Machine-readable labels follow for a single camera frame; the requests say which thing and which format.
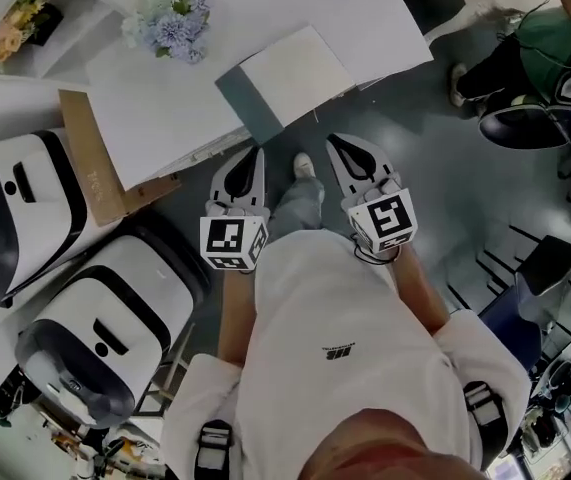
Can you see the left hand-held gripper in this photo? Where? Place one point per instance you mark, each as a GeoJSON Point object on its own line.
{"type": "Point", "coordinates": [225, 235]}

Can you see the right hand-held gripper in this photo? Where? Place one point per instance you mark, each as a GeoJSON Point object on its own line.
{"type": "Point", "coordinates": [387, 218]}

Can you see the person's right forearm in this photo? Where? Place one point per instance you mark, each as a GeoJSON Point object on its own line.
{"type": "Point", "coordinates": [417, 293]}

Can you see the person's left forearm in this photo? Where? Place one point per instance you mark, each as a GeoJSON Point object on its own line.
{"type": "Point", "coordinates": [237, 318]}

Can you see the person's white shoe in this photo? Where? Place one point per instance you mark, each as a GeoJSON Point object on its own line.
{"type": "Point", "coordinates": [304, 164]}

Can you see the person's blue jeans leg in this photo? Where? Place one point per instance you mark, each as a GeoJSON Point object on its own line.
{"type": "Point", "coordinates": [297, 208]}

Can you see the person's white t-shirt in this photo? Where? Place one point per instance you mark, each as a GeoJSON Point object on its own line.
{"type": "Point", "coordinates": [345, 318]}

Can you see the brown cardboard sheet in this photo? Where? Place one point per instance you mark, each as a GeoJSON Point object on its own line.
{"type": "Point", "coordinates": [90, 168]}

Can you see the purple flowers in vase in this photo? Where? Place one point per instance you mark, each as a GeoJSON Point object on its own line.
{"type": "Point", "coordinates": [175, 23]}

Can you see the white black equipment case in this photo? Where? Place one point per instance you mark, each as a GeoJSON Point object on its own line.
{"type": "Point", "coordinates": [115, 318]}
{"type": "Point", "coordinates": [20, 208]}

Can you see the black stool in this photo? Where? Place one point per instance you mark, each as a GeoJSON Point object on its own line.
{"type": "Point", "coordinates": [547, 263]}

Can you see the white shelf unit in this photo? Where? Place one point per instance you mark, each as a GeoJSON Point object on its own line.
{"type": "Point", "coordinates": [77, 5]}

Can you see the orange flowers in black pot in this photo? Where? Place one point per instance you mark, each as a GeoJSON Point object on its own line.
{"type": "Point", "coordinates": [12, 43]}

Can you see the person's head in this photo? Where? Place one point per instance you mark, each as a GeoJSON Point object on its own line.
{"type": "Point", "coordinates": [390, 448]}

